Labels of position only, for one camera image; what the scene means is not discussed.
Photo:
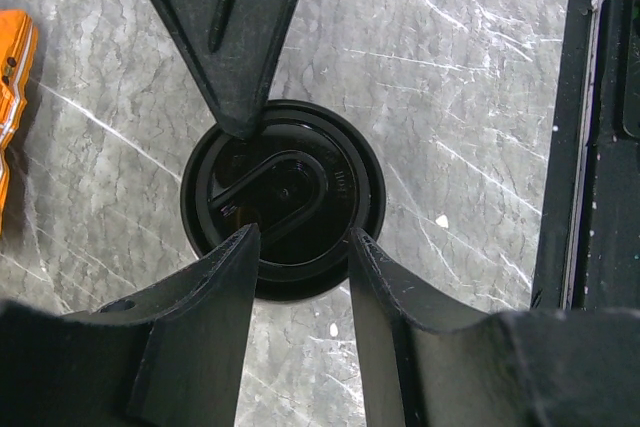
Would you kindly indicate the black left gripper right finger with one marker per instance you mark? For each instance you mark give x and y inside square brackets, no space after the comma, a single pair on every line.
[427,359]

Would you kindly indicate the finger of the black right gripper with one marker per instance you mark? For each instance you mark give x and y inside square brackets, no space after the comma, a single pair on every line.
[231,48]

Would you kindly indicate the black plastic cup lid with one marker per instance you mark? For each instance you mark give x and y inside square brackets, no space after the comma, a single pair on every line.
[306,178]

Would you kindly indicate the orange snack bag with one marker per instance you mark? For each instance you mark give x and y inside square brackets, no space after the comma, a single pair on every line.
[19,41]

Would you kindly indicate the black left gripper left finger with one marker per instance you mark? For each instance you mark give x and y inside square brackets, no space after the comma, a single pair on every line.
[171,354]

